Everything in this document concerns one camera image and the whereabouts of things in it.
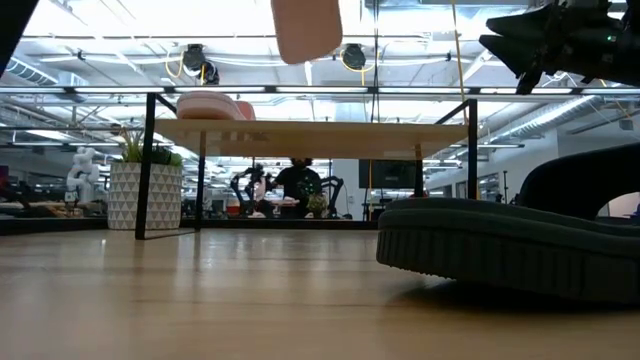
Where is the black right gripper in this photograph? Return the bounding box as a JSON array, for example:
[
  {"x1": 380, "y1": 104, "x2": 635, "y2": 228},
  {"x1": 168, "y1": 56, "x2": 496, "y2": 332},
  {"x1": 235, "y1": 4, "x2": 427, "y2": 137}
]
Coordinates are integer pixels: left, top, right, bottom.
[{"x1": 478, "y1": 0, "x2": 640, "y2": 96}]

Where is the black rubber slide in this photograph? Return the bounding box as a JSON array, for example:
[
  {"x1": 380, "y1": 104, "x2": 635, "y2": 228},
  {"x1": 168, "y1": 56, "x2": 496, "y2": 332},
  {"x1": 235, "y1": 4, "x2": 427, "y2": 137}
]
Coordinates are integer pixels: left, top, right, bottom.
[{"x1": 375, "y1": 142, "x2": 640, "y2": 306}]

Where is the pink rubber slide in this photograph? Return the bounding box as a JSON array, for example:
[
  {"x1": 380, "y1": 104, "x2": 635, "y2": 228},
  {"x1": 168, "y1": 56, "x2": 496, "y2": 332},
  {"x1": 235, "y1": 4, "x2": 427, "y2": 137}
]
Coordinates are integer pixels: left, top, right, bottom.
[
  {"x1": 175, "y1": 90, "x2": 257, "y2": 122},
  {"x1": 270, "y1": 0, "x2": 344, "y2": 66}
]

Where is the small potted plant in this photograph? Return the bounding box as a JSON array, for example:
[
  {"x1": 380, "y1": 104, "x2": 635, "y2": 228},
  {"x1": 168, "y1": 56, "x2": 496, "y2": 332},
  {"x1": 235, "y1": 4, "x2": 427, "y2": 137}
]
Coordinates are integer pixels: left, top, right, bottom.
[{"x1": 306, "y1": 192, "x2": 329, "y2": 219}]

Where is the person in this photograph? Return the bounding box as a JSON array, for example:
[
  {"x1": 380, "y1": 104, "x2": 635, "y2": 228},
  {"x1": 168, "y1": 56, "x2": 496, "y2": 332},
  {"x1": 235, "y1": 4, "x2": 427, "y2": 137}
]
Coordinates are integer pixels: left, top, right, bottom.
[{"x1": 273, "y1": 157, "x2": 324, "y2": 219}]

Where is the green plant in patterned pot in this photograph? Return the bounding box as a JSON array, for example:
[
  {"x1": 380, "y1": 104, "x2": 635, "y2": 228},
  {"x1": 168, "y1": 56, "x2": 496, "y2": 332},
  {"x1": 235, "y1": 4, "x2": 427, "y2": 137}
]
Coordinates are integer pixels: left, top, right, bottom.
[{"x1": 107, "y1": 127, "x2": 184, "y2": 231}]

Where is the white robot figure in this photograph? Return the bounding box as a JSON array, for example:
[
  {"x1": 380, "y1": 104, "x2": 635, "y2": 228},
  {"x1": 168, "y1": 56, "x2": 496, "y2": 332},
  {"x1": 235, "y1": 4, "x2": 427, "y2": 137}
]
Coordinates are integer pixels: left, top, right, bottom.
[{"x1": 64, "y1": 146, "x2": 102, "y2": 206}]

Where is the yellow cable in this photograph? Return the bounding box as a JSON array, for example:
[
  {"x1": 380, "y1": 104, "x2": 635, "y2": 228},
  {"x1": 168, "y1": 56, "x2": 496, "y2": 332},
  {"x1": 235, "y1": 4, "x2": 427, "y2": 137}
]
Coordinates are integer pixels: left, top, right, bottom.
[{"x1": 449, "y1": 0, "x2": 470, "y2": 126}]

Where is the black ceiling cable reel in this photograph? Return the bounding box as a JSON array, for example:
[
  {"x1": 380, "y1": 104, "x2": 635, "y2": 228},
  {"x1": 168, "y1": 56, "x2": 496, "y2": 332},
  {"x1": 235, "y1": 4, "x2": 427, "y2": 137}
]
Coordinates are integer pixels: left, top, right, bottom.
[
  {"x1": 180, "y1": 43, "x2": 221, "y2": 86},
  {"x1": 341, "y1": 43, "x2": 368, "y2": 72}
]

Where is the black wall screen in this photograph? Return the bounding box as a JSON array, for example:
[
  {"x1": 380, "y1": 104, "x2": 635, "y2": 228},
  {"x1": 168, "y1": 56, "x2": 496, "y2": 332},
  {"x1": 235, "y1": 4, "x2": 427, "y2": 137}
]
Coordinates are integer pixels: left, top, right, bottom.
[{"x1": 358, "y1": 158, "x2": 419, "y2": 191}]

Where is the horizontal overhead rail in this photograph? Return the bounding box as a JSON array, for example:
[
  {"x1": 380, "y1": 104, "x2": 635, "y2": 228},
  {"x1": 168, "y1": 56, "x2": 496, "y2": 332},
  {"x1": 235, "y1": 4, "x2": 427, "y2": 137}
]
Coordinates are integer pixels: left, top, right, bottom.
[{"x1": 0, "y1": 85, "x2": 640, "y2": 97}]

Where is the wooden shelf black metal frame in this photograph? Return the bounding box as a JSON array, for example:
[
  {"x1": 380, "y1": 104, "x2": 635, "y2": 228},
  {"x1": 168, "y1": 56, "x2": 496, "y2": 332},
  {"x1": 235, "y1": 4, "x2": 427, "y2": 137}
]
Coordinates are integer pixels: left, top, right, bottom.
[{"x1": 134, "y1": 92, "x2": 479, "y2": 241}]

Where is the black aluminium table frame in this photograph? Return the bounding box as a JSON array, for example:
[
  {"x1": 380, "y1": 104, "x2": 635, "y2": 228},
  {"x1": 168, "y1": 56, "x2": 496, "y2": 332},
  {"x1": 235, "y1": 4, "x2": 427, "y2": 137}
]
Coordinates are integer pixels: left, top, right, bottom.
[{"x1": 0, "y1": 217, "x2": 379, "y2": 236}]

